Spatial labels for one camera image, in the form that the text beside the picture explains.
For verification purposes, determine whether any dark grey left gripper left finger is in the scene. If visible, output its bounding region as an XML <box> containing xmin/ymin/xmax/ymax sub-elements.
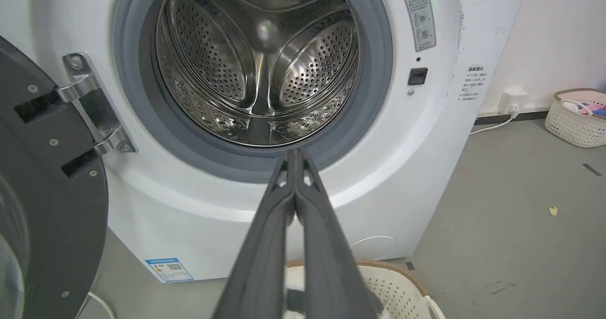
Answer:
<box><xmin>211</xmin><ymin>149</ymin><xmax>297</xmax><ymax>319</ymax></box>

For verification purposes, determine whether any blue energy label sticker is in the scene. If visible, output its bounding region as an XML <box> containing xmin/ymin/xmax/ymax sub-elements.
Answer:
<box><xmin>145</xmin><ymin>257</ymin><xmax>195</xmax><ymax>284</ymax></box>

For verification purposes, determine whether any cream basket with clothes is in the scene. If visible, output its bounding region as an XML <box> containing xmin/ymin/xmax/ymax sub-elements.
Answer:
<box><xmin>544</xmin><ymin>88</ymin><xmax>606</xmax><ymax>148</ymax></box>

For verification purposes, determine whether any white power cable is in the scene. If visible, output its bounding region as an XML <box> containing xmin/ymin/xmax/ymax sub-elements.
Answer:
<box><xmin>470</xmin><ymin>111</ymin><xmax>520</xmax><ymax>136</ymax></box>

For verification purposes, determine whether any dark grey washing machine door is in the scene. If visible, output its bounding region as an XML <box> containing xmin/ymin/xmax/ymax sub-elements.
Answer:
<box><xmin>0</xmin><ymin>36</ymin><xmax>109</xmax><ymax>319</ymax></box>

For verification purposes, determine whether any grey warning sticker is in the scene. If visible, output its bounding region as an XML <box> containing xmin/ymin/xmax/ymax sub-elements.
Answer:
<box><xmin>400</xmin><ymin>0</ymin><xmax>437</xmax><ymax>53</ymax></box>

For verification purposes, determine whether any white perforated laundry basket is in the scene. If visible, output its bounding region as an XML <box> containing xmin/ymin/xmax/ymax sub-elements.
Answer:
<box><xmin>283</xmin><ymin>258</ymin><xmax>446</xmax><ymax>319</ymax></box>

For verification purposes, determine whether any chrome door hinge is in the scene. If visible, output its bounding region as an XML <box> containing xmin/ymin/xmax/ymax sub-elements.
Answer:
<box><xmin>57</xmin><ymin>52</ymin><xmax>138</xmax><ymax>155</ymax></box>

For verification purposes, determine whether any white wall power socket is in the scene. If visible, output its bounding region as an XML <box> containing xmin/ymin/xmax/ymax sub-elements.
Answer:
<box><xmin>498</xmin><ymin>90</ymin><xmax>531</xmax><ymax>115</ymax></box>

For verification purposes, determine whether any white front-load washing machine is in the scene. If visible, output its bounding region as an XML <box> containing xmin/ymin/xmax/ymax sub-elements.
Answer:
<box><xmin>0</xmin><ymin>0</ymin><xmax>531</xmax><ymax>284</ymax></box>

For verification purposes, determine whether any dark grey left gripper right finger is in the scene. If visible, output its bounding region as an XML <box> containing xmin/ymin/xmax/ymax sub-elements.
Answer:
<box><xmin>294</xmin><ymin>149</ymin><xmax>385</xmax><ymax>319</ymax></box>

